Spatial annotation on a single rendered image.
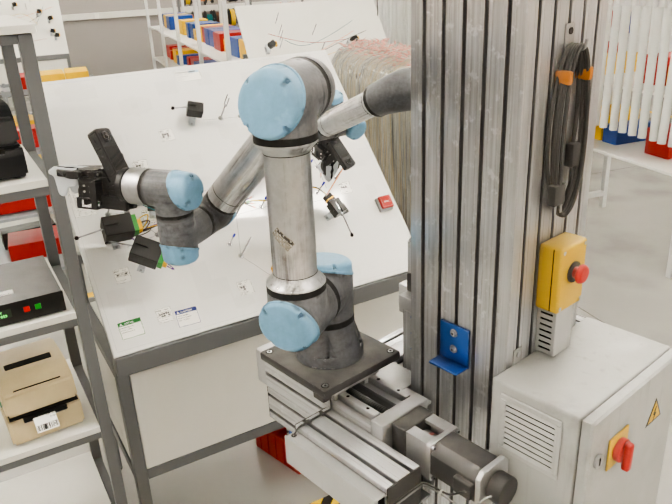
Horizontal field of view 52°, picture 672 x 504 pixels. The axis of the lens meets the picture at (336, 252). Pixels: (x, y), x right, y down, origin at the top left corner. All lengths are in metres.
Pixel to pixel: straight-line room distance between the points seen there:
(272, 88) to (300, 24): 4.66
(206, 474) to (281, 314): 1.86
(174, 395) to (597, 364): 1.45
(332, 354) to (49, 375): 1.10
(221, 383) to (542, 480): 1.36
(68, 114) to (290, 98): 1.55
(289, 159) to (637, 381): 0.75
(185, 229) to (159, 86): 1.37
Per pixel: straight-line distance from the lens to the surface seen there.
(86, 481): 2.84
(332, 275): 1.42
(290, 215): 1.25
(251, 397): 2.55
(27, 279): 2.27
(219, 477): 3.08
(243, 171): 1.43
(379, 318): 2.69
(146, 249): 2.23
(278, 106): 1.17
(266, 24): 5.76
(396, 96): 1.92
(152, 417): 2.44
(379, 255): 2.62
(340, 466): 1.40
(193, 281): 2.37
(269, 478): 3.04
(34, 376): 2.34
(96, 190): 1.50
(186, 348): 2.31
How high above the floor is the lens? 1.97
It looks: 23 degrees down
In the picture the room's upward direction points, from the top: 3 degrees counter-clockwise
